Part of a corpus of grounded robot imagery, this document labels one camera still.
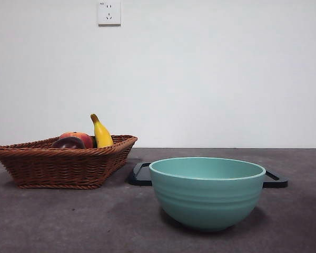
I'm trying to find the teal ribbed bowl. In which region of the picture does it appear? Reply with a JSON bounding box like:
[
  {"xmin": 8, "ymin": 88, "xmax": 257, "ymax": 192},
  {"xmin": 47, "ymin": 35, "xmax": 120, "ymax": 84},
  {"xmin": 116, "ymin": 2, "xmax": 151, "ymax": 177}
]
[{"xmin": 149, "ymin": 157, "xmax": 266, "ymax": 232}]

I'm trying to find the white wall power socket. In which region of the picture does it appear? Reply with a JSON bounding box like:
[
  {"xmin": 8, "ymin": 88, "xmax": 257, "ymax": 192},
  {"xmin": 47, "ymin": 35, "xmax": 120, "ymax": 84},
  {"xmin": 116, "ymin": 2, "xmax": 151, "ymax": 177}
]
[{"xmin": 97, "ymin": 1, "xmax": 122, "ymax": 26}]

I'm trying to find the black rectangular tray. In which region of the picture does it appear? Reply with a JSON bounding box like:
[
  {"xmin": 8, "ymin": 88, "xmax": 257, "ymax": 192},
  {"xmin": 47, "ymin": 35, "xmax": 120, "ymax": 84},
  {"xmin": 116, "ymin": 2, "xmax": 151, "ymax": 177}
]
[{"xmin": 127, "ymin": 162, "xmax": 289, "ymax": 188}]

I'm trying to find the yellow banana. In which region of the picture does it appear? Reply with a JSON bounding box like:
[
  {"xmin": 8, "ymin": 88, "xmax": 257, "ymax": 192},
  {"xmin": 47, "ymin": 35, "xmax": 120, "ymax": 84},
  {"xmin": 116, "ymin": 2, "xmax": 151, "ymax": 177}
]
[{"xmin": 90, "ymin": 113, "xmax": 114, "ymax": 148}]

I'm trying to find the brown wicker basket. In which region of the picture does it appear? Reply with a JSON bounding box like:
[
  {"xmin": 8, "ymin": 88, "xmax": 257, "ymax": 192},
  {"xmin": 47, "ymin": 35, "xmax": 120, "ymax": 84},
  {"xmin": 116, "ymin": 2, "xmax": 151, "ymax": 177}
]
[{"xmin": 0, "ymin": 134, "xmax": 139, "ymax": 189}]

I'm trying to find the red orange peach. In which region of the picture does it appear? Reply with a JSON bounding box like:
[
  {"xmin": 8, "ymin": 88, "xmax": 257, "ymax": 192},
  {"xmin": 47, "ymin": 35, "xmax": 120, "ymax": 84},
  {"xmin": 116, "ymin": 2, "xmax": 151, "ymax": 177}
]
[{"xmin": 58, "ymin": 131, "xmax": 94, "ymax": 149}]

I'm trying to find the dark purple plum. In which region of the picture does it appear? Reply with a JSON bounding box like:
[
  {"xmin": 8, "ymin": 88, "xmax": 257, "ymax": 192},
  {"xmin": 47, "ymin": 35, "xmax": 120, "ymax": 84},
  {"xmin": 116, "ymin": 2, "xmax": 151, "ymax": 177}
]
[{"xmin": 51, "ymin": 137, "xmax": 85, "ymax": 149}]

